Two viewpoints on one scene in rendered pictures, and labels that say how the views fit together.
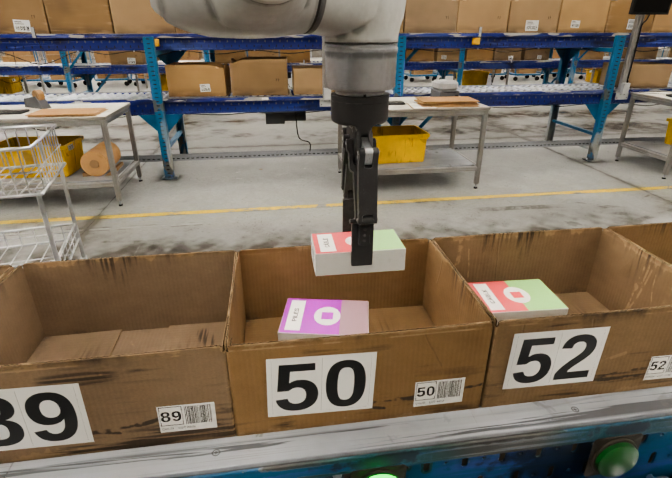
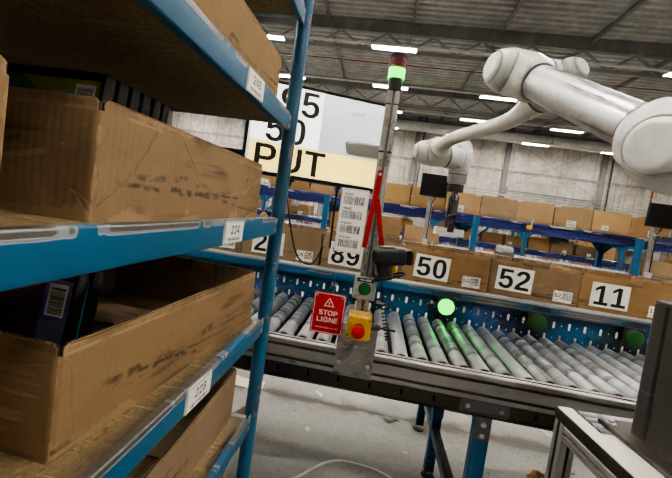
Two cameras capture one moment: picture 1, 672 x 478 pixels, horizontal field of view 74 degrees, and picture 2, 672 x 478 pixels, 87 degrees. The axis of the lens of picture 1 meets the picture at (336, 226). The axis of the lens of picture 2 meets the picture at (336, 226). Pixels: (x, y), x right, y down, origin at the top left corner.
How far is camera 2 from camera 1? 1.24 m
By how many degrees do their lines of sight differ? 25
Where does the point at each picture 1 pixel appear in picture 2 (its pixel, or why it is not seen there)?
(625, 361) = (543, 289)
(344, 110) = (451, 187)
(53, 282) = not seen: hidden behind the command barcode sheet
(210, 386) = not seen: hidden behind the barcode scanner
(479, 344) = (486, 266)
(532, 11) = (571, 215)
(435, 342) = (471, 261)
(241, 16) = (433, 159)
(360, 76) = (457, 178)
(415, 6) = (488, 201)
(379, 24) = (463, 167)
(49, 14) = not seen: hidden behind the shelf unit
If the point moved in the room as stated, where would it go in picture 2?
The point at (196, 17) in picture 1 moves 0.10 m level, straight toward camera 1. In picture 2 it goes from (424, 158) to (430, 155)
